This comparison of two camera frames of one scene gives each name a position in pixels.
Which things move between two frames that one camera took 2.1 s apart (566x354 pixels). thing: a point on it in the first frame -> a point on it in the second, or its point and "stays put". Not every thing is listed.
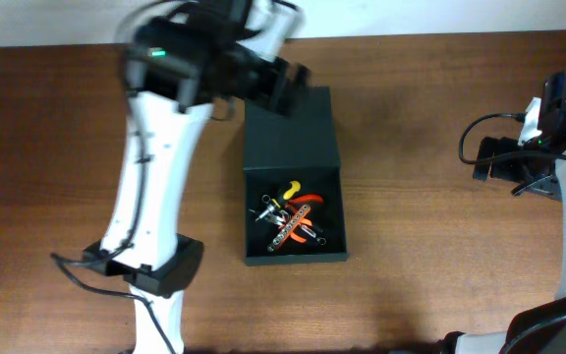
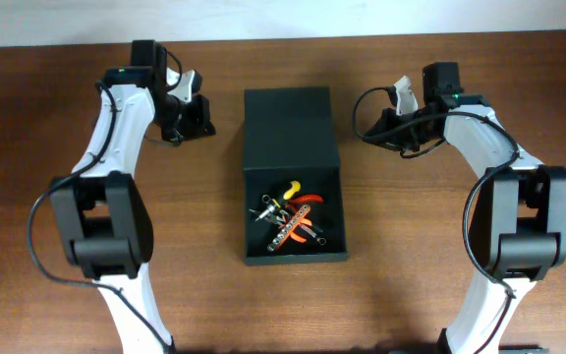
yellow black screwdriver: [295, 187] stays put
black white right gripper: [499, 146] -> [384, 123]
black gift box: [301, 147] stays put
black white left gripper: [276, 96] -> [200, 126]
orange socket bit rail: [305, 210] stays put
